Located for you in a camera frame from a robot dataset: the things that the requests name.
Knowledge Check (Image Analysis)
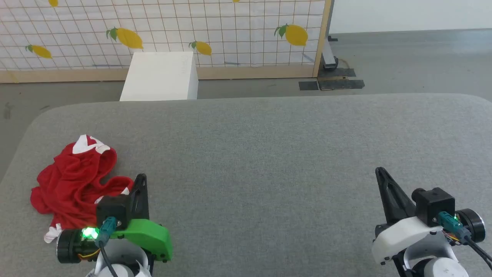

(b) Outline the large black floor tape patch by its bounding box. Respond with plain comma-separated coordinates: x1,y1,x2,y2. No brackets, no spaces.
317,68,365,91

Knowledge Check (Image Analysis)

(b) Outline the red garment with white trim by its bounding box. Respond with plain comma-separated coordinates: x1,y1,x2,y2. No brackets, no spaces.
31,135,135,244

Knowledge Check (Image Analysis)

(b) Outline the white box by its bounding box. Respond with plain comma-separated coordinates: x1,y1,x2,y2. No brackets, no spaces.
120,52,199,102

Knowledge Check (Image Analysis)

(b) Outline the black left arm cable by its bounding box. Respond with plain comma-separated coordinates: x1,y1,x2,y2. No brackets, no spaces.
95,217,120,277

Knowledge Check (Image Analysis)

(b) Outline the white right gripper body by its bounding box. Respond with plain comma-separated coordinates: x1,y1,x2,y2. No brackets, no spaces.
372,209,486,267

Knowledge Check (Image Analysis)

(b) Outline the grey metal support foot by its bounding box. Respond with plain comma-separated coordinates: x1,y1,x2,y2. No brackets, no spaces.
322,37,339,70

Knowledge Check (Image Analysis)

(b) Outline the lemon print grid screen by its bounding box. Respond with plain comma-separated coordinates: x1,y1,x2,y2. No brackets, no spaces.
0,0,333,83

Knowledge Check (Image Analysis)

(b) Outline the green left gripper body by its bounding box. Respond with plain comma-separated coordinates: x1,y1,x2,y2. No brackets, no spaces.
57,219,173,264

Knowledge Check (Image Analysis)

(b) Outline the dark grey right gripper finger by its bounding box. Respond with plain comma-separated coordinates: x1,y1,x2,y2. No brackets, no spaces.
376,167,416,224

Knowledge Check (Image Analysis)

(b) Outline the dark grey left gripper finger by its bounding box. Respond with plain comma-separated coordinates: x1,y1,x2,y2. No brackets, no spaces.
129,174,150,222

